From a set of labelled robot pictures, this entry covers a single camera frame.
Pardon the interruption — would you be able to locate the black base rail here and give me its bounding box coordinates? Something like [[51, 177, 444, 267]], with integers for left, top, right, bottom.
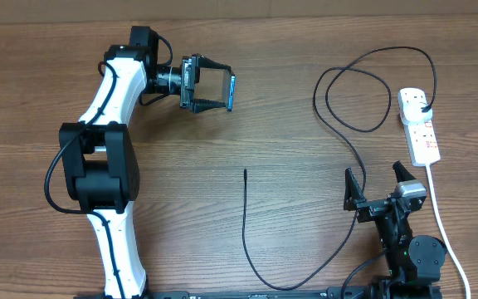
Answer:
[[72, 286, 443, 299]]

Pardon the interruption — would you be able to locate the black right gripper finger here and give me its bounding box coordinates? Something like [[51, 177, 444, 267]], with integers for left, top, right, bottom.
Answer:
[[393, 160, 416, 183], [344, 168, 365, 210]]

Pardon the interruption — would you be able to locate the white power strip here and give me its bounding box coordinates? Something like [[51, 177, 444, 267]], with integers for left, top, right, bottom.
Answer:
[[398, 87, 441, 167]]

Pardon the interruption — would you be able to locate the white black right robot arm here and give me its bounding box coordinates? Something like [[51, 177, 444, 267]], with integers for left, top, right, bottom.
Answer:
[[339, 161, 447, 298]]

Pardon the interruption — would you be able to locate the white power strip cord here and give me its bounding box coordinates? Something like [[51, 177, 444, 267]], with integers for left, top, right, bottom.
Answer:
[[424, 164, 472, 299]]

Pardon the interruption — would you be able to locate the blue Galaxy smartphone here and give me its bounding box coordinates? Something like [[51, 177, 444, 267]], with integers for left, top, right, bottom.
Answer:
[[222, 71, 236, 112]]

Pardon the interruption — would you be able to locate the white charger adapter plug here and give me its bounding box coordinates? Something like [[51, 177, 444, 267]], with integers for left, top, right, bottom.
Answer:
[[400, 101, 433, 125]]

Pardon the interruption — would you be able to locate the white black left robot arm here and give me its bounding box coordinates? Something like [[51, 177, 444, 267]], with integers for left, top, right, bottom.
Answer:
[[54, 26, 236, 298]]

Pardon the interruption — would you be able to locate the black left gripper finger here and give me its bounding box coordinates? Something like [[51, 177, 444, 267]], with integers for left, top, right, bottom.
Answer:
[[198, 56, 232, 71], [191, 99, 227, 114]]

